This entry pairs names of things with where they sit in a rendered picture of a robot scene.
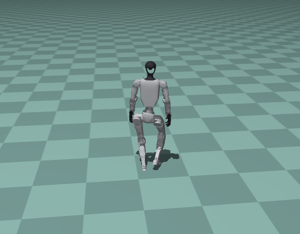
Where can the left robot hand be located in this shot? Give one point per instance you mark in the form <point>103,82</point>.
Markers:
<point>130,116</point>

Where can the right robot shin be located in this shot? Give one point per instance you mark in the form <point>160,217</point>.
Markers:
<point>159,147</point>

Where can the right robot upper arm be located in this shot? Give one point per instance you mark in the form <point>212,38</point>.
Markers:
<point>163,85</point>

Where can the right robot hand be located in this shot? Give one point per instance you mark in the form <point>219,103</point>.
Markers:
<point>169,120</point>

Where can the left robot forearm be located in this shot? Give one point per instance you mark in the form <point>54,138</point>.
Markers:
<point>132,106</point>

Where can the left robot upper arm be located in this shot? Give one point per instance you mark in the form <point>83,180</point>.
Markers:
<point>135,88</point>

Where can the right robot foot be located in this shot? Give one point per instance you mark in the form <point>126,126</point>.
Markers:
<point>155,162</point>

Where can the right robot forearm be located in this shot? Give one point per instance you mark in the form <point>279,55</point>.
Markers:
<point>167,108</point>

